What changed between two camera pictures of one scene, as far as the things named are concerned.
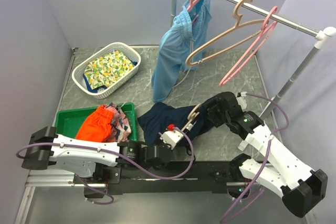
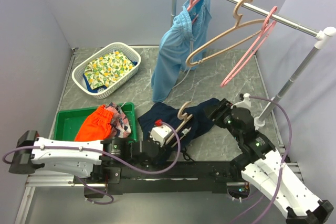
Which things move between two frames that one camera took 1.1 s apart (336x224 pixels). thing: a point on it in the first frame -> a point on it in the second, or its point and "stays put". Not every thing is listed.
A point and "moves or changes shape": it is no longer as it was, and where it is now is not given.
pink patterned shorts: x=121 y=126 stays put
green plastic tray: x=69 y=123 stays put
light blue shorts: x=187 y=29 stays put
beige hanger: x=191 y=115 -> x=185 y=118
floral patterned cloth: x=107 y=68 stays put
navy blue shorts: x=163 y=118 moves or changes shape
